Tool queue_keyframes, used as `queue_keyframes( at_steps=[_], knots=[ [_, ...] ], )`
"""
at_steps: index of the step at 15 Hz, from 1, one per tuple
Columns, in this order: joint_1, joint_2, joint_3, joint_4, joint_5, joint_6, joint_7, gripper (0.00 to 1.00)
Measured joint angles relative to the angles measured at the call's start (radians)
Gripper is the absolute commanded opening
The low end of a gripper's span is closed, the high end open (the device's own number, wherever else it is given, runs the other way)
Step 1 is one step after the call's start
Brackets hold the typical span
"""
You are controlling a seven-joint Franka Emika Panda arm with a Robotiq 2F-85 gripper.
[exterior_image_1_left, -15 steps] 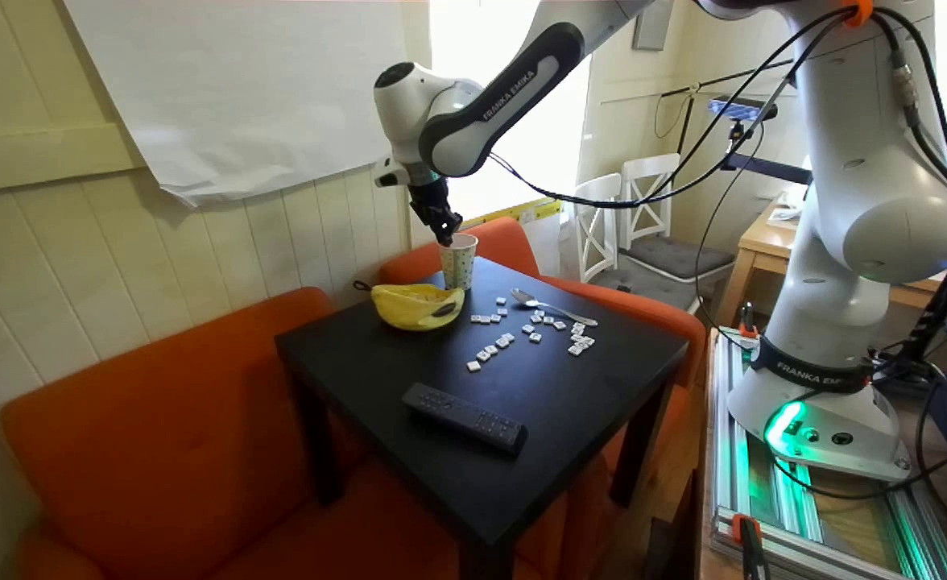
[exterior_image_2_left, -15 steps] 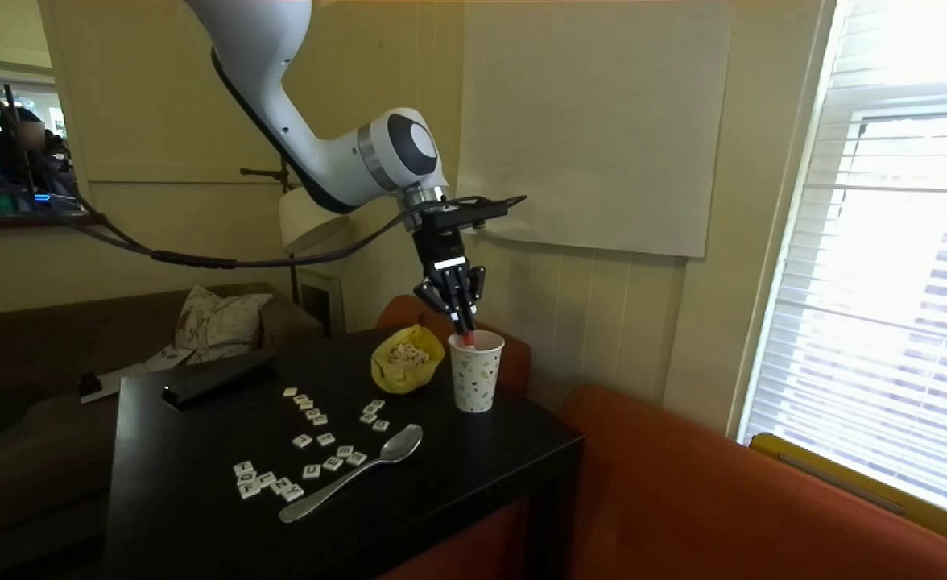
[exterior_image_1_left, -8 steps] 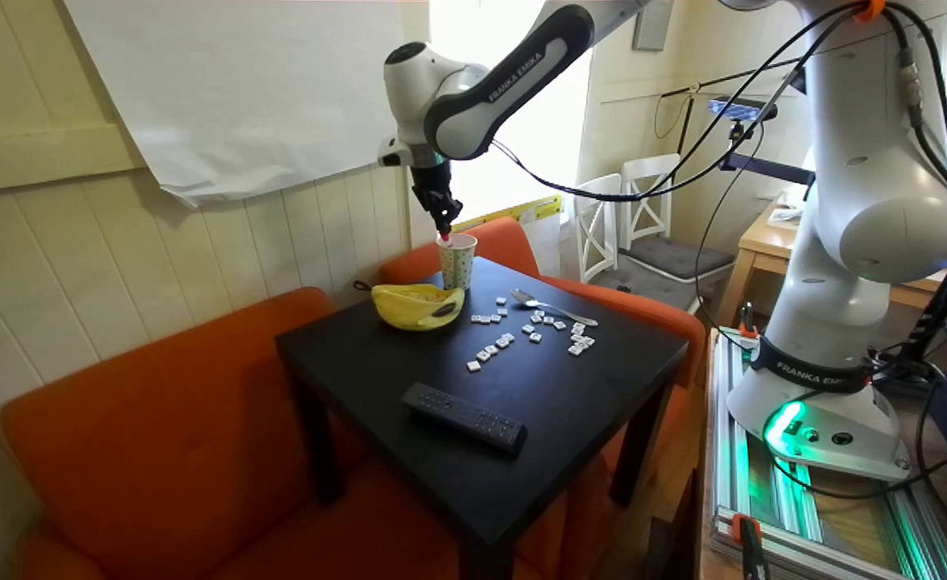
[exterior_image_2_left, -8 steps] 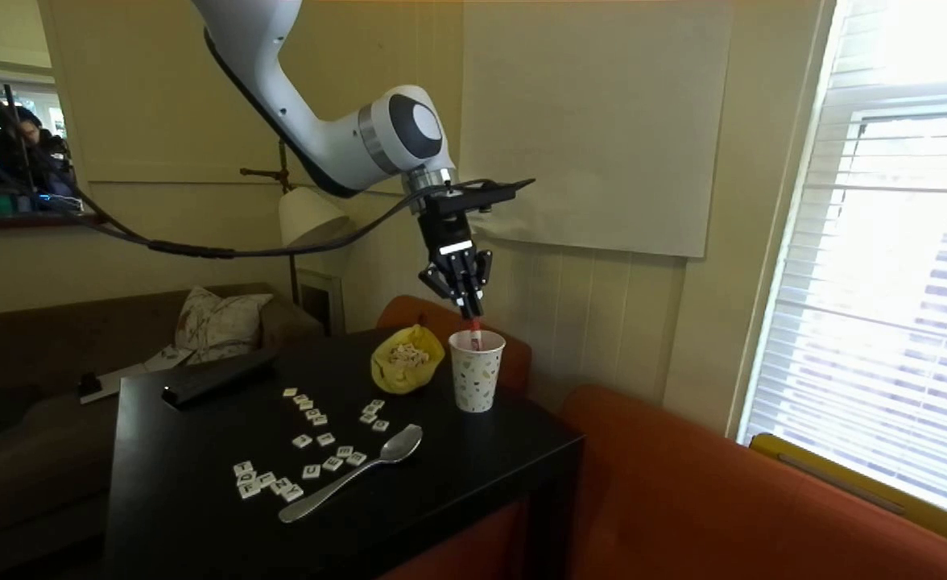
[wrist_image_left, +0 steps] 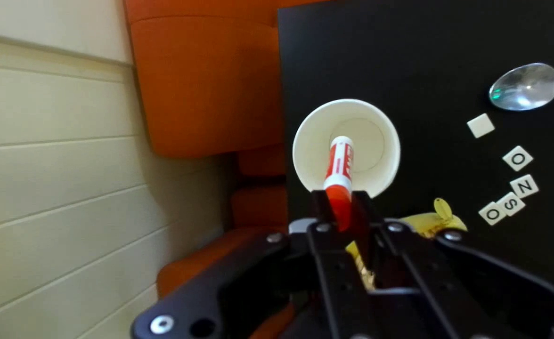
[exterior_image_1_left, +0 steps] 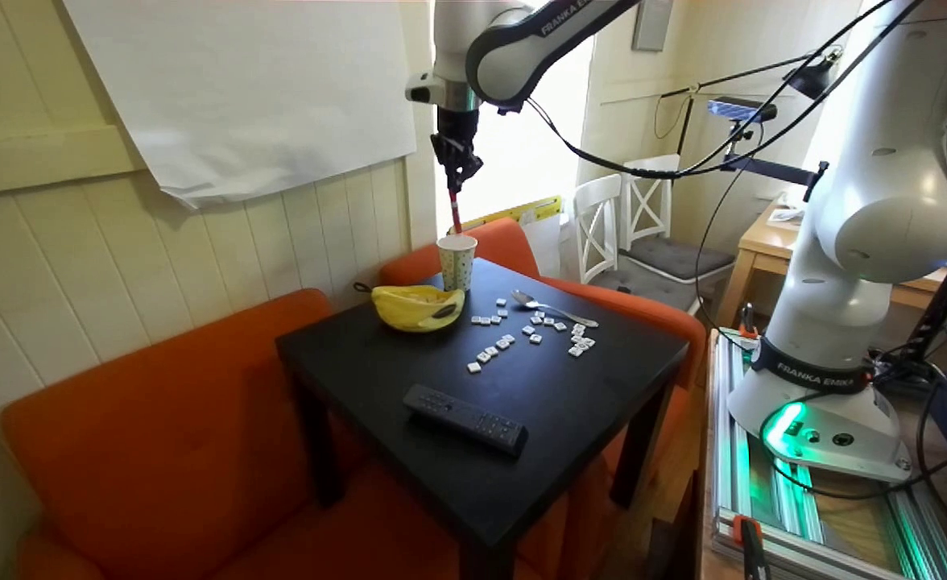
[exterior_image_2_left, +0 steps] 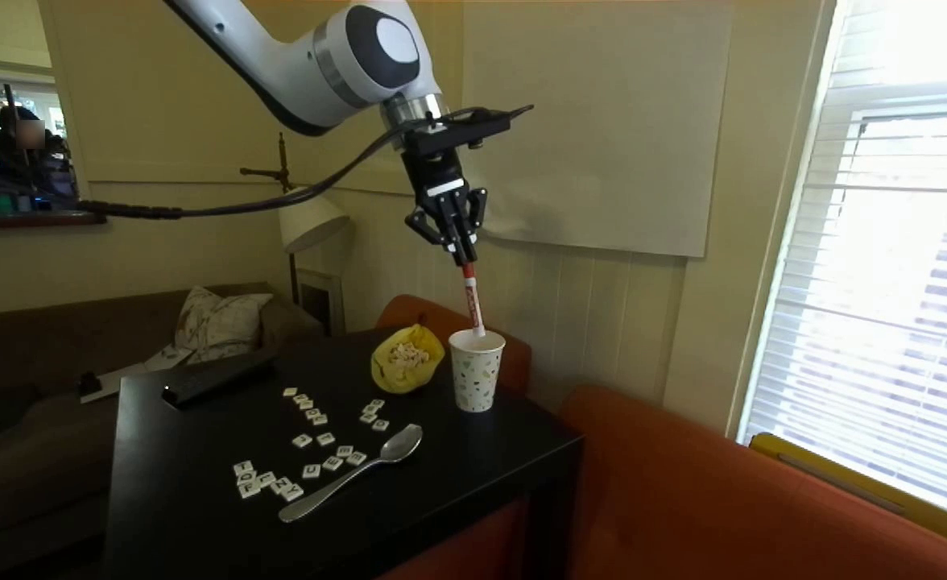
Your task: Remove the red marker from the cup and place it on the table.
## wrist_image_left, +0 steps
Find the blank white tile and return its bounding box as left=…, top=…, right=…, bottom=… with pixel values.
left=466, top=112, right=498, bottom=142

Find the red whiteboard marker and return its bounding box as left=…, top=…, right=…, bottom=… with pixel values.
left=323, top=134, right=357, bottom=238

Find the white letter tile N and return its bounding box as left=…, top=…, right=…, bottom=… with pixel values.
left=510, top=174, right=542, bottom=200

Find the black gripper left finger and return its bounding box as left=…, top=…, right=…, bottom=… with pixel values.
left=133, top=193, right=379, bottom=339

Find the patterned white paper cup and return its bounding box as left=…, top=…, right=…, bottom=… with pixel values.
left=291, top=99, right=404, bottom=200

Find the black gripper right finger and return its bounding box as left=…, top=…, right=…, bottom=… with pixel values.
left=351, top=195, right=554, bottom=339

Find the orange fabric sofa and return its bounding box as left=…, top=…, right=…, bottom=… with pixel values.
left=123, top=0, right=327, bottom=339

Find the silver metal spoon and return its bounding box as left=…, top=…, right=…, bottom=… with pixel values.
left=489, top=61, right=554, bottom=114

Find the white letter tile S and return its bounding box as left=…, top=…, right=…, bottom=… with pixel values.
left=496, top=191, right=528, bottom=219

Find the white letter tile O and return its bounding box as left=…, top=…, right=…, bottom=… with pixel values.
left=502, top=144, right=536, bottom=174
left=477, top=200, right=511, bottom=228

